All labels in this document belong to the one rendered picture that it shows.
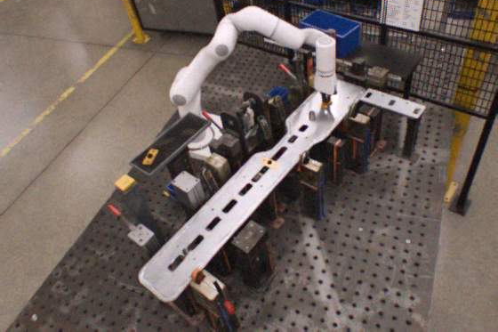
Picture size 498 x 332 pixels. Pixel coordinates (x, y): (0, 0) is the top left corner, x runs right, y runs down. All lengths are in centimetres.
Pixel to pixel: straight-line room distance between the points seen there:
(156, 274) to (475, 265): 187
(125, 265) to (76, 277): 23
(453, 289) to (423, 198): 74
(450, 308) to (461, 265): 28
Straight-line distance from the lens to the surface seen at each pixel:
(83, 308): 205
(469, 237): 291
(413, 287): 188
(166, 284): 159
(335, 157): 195
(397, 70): 227
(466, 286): 273
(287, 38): 184
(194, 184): 167
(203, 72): 201
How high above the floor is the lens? 234
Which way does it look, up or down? 44 degrees down
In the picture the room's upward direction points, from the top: 12 degrees counter-clockwise
